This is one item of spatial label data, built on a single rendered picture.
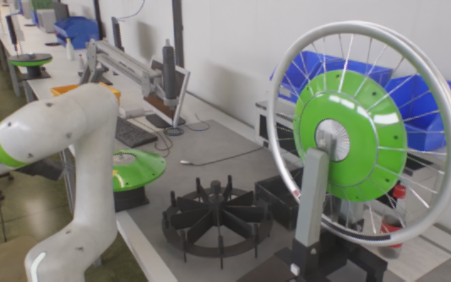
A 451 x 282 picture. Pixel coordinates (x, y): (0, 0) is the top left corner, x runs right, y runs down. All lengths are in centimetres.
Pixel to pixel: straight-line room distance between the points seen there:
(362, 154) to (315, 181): 12
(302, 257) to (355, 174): 25
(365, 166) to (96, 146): 67
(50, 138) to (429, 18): 117
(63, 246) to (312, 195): 66
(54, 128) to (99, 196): 32
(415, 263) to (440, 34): 71
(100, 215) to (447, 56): 116
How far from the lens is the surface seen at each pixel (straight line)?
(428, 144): 129
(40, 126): 92
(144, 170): 140
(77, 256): 116
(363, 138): 88
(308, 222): 98
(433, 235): 150
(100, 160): 111
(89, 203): 118
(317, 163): 91
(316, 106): 95
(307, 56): 182
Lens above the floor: 171
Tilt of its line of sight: 23 degrees down
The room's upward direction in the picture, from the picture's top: straight up
